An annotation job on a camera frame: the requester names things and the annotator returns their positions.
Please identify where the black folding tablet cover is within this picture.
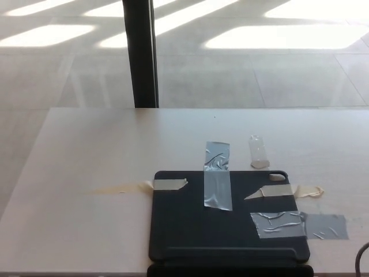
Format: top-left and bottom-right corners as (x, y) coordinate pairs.
(146, 170), (314, 277)

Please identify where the long beige masking tape strip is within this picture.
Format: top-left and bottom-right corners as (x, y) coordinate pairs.
(85, 178), (189, 194)

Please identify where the clear tape piece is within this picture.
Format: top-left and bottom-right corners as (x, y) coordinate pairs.
(248, 134), (270, 169)

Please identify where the beige masking tape, curled end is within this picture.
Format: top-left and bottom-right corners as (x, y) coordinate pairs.
(243, 185), (325, 200)

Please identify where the long grey duct tape strip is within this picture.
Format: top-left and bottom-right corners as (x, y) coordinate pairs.
(203, 141), (233, 212)

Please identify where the black window frame post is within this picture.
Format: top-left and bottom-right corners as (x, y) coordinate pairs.
(122, 0), (160, 108)

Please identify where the wide grey duct tape strip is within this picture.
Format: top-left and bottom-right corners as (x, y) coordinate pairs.
(250, 211), (349, 240)

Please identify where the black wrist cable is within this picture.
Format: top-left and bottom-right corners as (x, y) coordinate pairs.
(355, 242), (369, 277)

